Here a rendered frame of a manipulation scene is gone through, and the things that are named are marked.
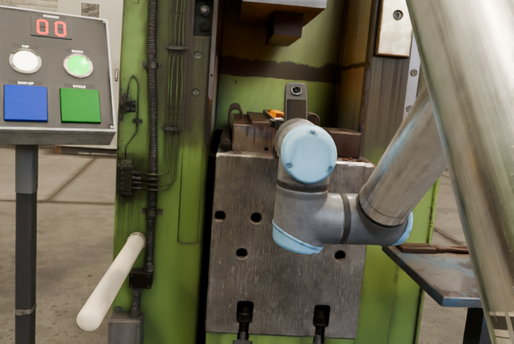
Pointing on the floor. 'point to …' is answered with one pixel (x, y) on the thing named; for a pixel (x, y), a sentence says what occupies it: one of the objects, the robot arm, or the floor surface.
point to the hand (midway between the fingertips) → (286, 119)
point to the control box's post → (26, 240)
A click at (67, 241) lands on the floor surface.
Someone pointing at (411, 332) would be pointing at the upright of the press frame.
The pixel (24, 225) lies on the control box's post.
